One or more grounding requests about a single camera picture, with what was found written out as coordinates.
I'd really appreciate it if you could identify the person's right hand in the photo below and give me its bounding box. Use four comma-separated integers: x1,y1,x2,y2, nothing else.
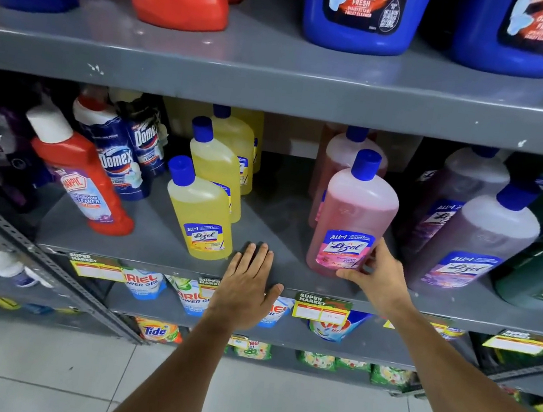
331,232,425,323

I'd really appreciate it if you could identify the person's left hand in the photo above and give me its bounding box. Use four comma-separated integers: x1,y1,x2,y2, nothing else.
202,237,291,338

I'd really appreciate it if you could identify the pink floor cleaner bottle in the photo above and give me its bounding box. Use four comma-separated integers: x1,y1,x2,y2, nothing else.
304,121,393,238
303,143,406,285

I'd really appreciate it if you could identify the person's right forearm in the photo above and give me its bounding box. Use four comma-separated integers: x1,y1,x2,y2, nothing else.
373,299,543,412

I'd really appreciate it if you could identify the person's left forearm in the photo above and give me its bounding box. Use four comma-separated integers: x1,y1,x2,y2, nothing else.
102,293,249,412

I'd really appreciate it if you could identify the blue white detergent gel pouch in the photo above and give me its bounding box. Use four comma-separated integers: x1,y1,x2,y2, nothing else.
117,266,170,304
160,275,215,319
256,294,295,332

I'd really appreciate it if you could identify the yellow shelf price label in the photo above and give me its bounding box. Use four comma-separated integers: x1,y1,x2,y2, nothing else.
291,291,354,325
195,277,221,302
481,327,543,357
66,251,129,283
382,310,467,340

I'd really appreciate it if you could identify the green detergent powder packet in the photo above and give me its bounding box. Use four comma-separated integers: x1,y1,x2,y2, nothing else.
226,333,275,363
295,350,338,372
370,364,415,392
334,357,374,375

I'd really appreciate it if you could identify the blue dishwash refill pouch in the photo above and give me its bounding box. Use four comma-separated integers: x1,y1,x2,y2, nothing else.
306,304,373,347

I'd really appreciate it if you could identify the yellow floor cleaner bottle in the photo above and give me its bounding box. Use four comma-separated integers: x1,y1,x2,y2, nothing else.
156,153,244,264
180,115,254,225
201,104,264,197
226,107,269,175

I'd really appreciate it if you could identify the orange detergent powder packet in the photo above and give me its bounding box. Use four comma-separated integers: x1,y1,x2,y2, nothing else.
132,316,185,346

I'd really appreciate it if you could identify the purple floor cleaner bottle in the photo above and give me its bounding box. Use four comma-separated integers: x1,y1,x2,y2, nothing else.
402,170,543,307
394,137,515,267

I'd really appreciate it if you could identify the dark blue toilet cleaner bottle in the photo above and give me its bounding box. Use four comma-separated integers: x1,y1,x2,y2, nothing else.
61,95,162,205
99,88,176,178

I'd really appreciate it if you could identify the red white-capped cleaner bottle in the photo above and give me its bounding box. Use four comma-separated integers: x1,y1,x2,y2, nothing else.
12,101,149,240

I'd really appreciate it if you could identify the grey metal shelf rack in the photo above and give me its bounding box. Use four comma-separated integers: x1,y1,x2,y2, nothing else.
0,0,543,412

